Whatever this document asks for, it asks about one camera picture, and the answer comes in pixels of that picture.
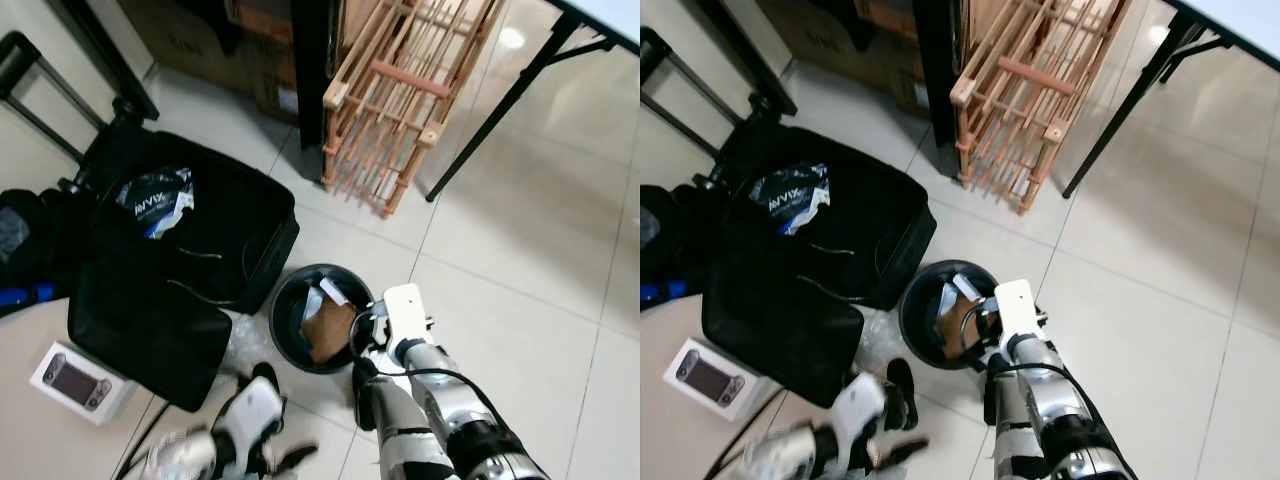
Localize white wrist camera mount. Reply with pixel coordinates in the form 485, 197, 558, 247
993, 279, 1046, 341
213, 376, 287, 469
832, 372, 893, 463

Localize wooden slatted rack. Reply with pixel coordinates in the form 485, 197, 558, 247
950, 0, 1131, 216
322, 0, 501, 219

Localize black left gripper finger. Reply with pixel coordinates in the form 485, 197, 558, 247
872, 438, 933, 469
268, 448, 321, 473

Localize white game console box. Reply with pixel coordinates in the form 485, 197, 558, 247
663, 338, 771, 421
28, 341, 138, 428

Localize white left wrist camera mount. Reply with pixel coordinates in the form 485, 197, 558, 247
213, 376, 287, 469
832, 372, 893, 463

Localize brown cardboard piece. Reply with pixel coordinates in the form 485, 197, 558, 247
303, 300, 361, 363
938, 290, 991, 356

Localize clear plastic wrap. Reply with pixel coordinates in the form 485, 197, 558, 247
855, 308, 916, 376
222, 310, 291, 386

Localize orange-brown cardboard box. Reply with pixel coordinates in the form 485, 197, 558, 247
225, 0, 294, 43
855, 0, 919, 39

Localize black metal stand leg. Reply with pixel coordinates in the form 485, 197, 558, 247
60, 0, 161, 123
695, 0, 799, 121

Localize black backpack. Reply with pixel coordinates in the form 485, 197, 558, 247
0, 185, 96, 321
640, 185, 721, 311

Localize black post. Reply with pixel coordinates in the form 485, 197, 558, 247
290, 0, 341, 131
912, 0, 966, 151

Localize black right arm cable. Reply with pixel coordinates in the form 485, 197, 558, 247
352, 365, 506, 426
988, 360, 1113, 431

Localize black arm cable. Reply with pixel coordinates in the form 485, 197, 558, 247
352, 365, 506, 426
112, 398, 171, 480
988, 360, 1113, 431
712, 385, 791, 480

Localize white paper scrap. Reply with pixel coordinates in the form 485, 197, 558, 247
305, 278, 349, 316
940, 272, 986, 301

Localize black round rubbish bin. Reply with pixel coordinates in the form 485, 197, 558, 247
898, 259, 1011, 373
268, 263, 386, 376

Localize black white plastic bag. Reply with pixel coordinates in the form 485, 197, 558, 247
113, 167, 196, 241
750, 162, 833, 237

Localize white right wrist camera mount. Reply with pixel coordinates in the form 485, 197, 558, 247
993, 279, 1046, 341

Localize black open suitcase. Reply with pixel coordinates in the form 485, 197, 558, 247
0, 30, 301, 413
640, 28, 939, 409

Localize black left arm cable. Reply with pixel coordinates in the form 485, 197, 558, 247
712, 385, 791, 480
112, 398, 171, 480

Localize dark brown cardboard box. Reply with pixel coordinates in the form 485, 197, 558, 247
118, 0, 299, 123
755, 0, 926, 116

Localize grey table with black frame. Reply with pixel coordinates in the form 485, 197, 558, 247
425, 0, 641, 203
1060, 0, 1280, 199

